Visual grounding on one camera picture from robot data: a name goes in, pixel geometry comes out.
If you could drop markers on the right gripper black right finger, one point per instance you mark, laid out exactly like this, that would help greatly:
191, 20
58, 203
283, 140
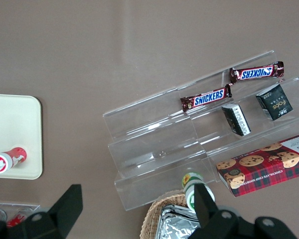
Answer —
206, 211

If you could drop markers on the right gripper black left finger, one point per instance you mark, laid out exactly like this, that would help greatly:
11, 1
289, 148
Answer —
64, 211

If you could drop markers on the oval wicker basket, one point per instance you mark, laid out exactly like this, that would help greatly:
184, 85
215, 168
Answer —
152, 211

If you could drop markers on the beige plastic tray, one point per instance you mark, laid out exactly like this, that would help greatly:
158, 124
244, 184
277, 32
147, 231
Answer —
15, 124

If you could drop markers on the green white capped bottle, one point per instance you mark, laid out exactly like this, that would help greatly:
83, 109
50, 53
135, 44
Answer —
189, 181

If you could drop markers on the silver foil container stack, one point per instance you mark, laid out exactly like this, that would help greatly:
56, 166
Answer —
174, 224

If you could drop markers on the clear acrylic bottle rack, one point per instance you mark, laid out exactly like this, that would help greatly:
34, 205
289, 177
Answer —
27, 206

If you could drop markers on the red tartan cookie box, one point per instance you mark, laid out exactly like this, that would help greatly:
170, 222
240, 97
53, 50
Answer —
264, 164

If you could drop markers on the small red white-capped bottle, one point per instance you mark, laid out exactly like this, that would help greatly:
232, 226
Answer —
15, 155

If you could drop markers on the clear acrylic stepped shelf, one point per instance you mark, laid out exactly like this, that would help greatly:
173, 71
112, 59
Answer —
152, 149

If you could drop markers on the black box white label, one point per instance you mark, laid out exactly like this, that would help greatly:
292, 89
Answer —
235, 119

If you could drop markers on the Snickers chocolate bar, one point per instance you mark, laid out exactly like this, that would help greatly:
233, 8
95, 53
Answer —
206, 98
256, 72

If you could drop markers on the black box gold logo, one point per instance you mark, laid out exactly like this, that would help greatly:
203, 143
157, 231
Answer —
276, 104

